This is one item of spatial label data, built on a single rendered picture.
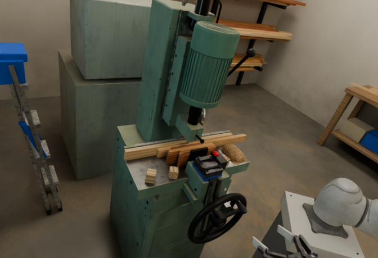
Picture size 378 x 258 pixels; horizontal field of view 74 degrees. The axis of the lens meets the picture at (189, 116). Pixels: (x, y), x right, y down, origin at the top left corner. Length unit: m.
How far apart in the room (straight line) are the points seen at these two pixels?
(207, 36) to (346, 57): 3.54
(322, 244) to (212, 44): 1.08
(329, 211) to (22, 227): 1.85
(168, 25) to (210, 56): 0.26
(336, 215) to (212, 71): 0.93
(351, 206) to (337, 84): 3.11
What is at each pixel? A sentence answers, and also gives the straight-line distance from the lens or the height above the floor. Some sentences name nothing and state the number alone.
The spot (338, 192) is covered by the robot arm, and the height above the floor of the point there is 0.93.
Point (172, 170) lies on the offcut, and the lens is 1.07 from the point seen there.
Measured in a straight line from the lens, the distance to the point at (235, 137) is 1.40.
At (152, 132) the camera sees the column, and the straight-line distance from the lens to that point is 1.33.
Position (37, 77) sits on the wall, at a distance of 3.33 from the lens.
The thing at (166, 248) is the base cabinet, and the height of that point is 0.37.
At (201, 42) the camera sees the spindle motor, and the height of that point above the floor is 1.45.
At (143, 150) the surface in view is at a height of 0.94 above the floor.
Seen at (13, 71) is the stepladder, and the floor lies 1.08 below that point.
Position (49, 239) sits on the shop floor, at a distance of 2.01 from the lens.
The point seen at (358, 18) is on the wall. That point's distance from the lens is 4.34.
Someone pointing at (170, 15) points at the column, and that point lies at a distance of 1.10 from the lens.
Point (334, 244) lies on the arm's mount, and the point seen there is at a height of 0.69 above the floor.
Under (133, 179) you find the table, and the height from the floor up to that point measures 0.90.
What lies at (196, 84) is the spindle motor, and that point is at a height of 1.29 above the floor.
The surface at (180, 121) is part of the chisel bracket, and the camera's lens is 1.18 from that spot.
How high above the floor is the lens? 1.67
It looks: 30 degrees down
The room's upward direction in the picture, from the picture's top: 14 degrees clockwise
